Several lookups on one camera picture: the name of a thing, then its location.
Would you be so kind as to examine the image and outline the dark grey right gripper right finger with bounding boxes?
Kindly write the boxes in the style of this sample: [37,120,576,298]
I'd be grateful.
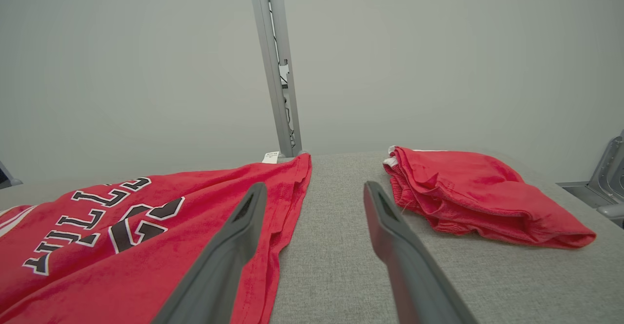
[363,181,481,324]

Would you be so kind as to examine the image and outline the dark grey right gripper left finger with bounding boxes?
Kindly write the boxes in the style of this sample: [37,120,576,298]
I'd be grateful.
[151,182,268,324]

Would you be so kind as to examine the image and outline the red white basketball jersey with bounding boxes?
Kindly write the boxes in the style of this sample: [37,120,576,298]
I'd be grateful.
[0,151,312,324]

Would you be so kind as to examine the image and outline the red shorts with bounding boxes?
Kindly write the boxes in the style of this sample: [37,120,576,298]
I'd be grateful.
[383,146,597,250]

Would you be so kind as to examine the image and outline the grey metal desk leg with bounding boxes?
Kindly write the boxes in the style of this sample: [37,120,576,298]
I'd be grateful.
[0,161,22,189]

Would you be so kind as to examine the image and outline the grey metal partition post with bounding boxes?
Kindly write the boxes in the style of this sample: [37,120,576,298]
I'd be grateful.
[246,0,303,158]

